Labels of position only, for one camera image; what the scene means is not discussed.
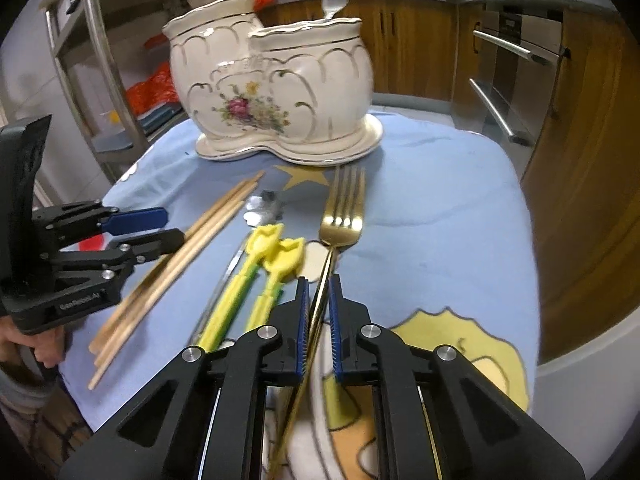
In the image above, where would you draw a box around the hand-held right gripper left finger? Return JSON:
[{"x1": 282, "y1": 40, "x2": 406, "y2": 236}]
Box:
[{"x1": 60, "y1": 276, "x2": 311, "y2": 480}]

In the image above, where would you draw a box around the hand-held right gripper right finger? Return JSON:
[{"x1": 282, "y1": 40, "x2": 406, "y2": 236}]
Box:
[{"x1": 327, "y1": 275, "x2": 585, "y2": 480}]

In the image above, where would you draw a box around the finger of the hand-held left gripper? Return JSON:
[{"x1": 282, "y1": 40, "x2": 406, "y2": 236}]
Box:
[
  {"x1": 47, "y1": 228, "x2": 187, "y2": 283},
  {"x1": 32, "y1": 200, "x2": 169, "y2": 236}
]

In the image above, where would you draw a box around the yellow tulip-handled utensil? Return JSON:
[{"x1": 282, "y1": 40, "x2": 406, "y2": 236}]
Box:
[
  {"x1": 197, "y1": 224, "x2": 286, "y2": 353},
  {"x1": 245, "y1": 237, "x2": 307, "y2": 328}
]

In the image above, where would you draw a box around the silver flower-handled spoon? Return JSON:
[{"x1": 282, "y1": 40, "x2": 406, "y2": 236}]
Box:
[{"x1": 192, "y1": 189, "x2": 286, "y2": 346}]

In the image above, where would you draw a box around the gold fork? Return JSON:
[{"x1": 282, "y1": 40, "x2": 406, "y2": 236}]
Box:
[{"x1": 267, "y1": 164, "x2": 367, "y2": 480}]

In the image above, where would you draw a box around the floral ceramic double utensil holder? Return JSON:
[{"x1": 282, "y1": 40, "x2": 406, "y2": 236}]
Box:
[{"x1": 162, "y1": 0, "x2": 385, "y2": 167}]

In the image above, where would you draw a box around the person's left forearm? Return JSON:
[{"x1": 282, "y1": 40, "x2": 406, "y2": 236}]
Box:
[{"x1": 0, "y1": 357, "x2": 66, "y2": 413}]

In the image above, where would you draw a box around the person's left hand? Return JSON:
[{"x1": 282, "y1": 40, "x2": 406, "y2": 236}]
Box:
[{"x1": 0, "y1": 317, "x2": 67, "y2": 372}]

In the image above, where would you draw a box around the blue cartoon printed blanket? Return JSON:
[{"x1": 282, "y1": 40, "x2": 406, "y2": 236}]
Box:
[{"x1": 62, "y1": 105, "x2": 540, "y2": 480}]

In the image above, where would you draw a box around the stainless steel rack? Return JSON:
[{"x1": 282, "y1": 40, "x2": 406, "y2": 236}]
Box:
[{"x1": 44, "y1": 0, "x2": 243, "y2": 173}]

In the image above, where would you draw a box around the person's plaid clothing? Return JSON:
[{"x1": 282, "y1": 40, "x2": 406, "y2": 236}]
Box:
[{"x1": 0, "y1": 390, "x2": 96, "y2": 466}]

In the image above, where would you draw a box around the wooden kitchen cabinet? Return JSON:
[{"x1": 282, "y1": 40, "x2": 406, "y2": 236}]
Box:
[{"x1": 260, "y1": 0, "x2": 478, "y2": 111}]

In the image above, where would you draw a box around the curved wooden panel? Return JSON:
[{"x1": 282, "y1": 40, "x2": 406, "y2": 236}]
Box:
[{"x1": 517, "y1": 7, "x2": 640, "y2": 366}]

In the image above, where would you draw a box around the built-in oven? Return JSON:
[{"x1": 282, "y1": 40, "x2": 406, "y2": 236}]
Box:
[{"x1": 451, "y1": 2, "x2": 572, "y2": 183}]

